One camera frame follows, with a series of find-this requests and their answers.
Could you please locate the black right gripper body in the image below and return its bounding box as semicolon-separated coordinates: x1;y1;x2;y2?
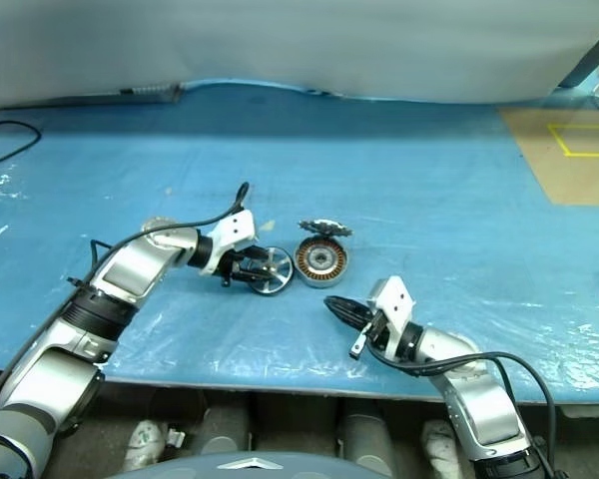
348;311;391;361

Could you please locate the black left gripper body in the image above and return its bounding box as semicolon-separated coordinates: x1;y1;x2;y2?
218;246;261;289

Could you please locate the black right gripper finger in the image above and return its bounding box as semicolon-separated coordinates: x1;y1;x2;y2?
323;298;371;331
326;294;376;319

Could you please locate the black wheel disc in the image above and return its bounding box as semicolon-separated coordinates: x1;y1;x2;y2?
246;244;296;297

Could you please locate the copper-wound motor stator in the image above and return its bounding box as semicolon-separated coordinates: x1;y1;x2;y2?
294;236;352;290

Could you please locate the toothed metal gear plate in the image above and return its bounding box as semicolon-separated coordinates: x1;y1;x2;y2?
297;217;350;241

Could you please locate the grey rounded robot leg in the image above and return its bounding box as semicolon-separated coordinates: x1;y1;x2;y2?
336;397;396;476
197;392;252;454

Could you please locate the blue plastic table mat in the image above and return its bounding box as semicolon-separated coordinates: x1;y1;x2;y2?
0;77;599;406

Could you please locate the white shoe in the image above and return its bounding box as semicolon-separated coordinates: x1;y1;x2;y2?
420;418;464;479
123;418;170;471

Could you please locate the grey robot torso with emblem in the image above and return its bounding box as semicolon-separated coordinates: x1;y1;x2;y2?
103;450;396;479

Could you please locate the white backdrop sheet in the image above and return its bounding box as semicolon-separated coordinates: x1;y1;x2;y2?
0;0;599;112

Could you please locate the brown cardboard sheet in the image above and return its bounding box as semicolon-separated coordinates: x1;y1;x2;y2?
497;106;599;207

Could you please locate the yellow tape square outline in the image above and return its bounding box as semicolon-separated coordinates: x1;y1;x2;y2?
546;123;599;159

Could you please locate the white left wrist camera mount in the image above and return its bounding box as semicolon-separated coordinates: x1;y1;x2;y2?
198;210;258;277

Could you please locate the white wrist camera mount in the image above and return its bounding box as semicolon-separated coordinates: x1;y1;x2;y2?
365;274;418;361
198;210;258;277

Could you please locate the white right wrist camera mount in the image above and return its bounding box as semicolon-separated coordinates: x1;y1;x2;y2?
365;274;418;361

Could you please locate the thin black loose cable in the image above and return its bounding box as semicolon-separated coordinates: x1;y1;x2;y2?
0;120;43;174

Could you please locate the grey diagonal frame bar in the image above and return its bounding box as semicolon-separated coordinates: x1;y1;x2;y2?
552;18;599;92

